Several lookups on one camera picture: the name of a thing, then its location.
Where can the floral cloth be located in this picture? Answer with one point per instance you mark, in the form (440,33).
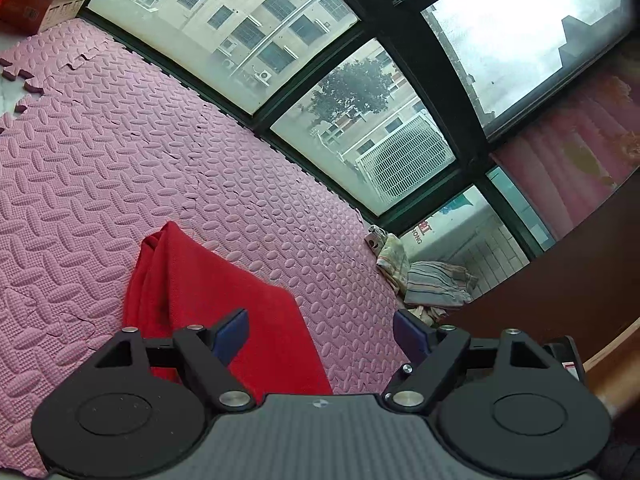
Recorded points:
(392,255)

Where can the red cloth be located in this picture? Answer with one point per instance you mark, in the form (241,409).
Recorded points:
(260,310)

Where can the pink foam floor mat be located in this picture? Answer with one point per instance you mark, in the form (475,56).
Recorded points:
(125,170)

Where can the pink curtain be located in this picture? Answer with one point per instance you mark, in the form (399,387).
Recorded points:
(565,160)

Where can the white crumpled cloth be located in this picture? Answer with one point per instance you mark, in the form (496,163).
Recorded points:
(427,314)

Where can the dark brown wooden furniture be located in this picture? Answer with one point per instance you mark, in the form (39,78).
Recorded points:
(565,290)

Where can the striped cloth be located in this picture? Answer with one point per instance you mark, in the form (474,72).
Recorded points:
(437,285)

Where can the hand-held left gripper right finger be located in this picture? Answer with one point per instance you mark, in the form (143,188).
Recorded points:
(407,334)

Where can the black framed window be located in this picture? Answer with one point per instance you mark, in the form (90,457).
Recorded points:
(380,10)

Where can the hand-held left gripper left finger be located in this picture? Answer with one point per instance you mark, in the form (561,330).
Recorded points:
(231,334)

